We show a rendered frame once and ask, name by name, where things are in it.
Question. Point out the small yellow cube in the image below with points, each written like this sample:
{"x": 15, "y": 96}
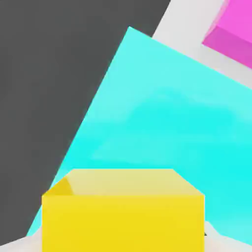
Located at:
{"x": 122, "y": 220}

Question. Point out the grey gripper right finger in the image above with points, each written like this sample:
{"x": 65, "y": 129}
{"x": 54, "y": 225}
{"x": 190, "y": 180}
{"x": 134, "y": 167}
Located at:
{"x": 220, "y": 241}

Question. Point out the large magenta box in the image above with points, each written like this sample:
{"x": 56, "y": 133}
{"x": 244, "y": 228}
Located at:
{"x": 232, "y": 33}

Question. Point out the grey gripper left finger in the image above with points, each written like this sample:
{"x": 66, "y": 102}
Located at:
{"x": 23, "y": 244}

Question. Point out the large cyan box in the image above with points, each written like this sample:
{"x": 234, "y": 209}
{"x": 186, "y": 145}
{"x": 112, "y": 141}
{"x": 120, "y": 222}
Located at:
{"x": 157, "y": 118}

